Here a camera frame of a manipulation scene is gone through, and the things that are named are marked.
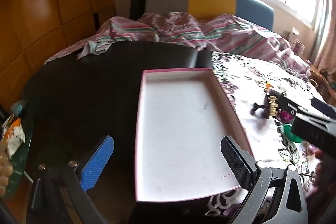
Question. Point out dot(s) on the brown massage brush yellow beads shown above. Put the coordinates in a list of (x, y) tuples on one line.
[(272, 106)]

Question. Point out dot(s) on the bag of round snacks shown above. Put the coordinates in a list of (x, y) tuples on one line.
[(5, 171)]

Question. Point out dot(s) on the white embroidered tablecloth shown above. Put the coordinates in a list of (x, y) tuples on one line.
[(262, 134)]

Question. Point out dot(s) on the person's right hand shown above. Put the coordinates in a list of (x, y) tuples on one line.
[(319, 169)]

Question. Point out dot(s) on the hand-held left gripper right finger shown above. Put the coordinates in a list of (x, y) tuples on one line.
[(237, 165)]

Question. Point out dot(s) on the grey yellow blue headboard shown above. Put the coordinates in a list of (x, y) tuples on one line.
[(210, 1)]

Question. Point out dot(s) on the pink-rimmed white box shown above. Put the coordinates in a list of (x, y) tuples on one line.
[(181, 129)]

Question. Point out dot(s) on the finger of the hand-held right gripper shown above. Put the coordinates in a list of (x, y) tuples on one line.
[(287, 106), (324, 107)]

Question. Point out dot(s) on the white orange snack bag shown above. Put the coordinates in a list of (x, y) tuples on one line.
[(14, 134)]

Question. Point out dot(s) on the wooden nightstand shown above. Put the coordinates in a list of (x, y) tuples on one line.
[(321, 79)]

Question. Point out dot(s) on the pink striped blanket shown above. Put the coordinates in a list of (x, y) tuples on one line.
[(183, 29)]

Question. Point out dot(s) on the wooden wardrobe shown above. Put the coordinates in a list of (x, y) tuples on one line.
[(47, 8)]

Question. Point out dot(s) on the teal green plastic toy piece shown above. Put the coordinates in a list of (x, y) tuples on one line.
[(290, 132)]

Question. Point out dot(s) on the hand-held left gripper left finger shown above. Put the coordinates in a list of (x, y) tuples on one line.
[(97, 164)]

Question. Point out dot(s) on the pink curtain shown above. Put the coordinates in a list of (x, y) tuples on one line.
[(326, 29)]

